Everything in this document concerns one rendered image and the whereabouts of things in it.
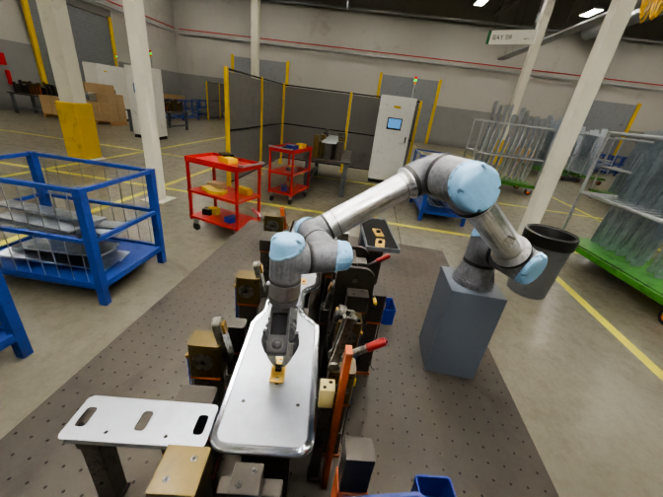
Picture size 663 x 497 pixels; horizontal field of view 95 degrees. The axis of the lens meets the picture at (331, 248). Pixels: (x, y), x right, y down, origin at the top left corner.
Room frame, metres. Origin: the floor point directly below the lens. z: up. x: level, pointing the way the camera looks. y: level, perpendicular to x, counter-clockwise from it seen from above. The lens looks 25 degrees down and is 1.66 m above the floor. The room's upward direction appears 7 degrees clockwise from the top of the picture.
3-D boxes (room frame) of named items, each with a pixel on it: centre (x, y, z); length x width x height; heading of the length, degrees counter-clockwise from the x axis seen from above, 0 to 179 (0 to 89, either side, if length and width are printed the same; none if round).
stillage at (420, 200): (5.72, -1.88, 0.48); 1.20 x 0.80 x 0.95; 177
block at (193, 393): (0.50, 0.30, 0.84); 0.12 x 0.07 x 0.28; 93
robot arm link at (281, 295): (0.61, 0.10, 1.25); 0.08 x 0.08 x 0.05
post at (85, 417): (0.41, 0.47, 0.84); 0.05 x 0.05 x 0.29; 3
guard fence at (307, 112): (8.63, 0.01, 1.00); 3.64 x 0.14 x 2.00; 86
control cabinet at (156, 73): (10.08, 6.24, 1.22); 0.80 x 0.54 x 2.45; 86
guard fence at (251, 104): (7.07, 1.88, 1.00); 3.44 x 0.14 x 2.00; 176
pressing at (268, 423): (1.07, 0.13, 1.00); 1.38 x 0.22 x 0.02; 3
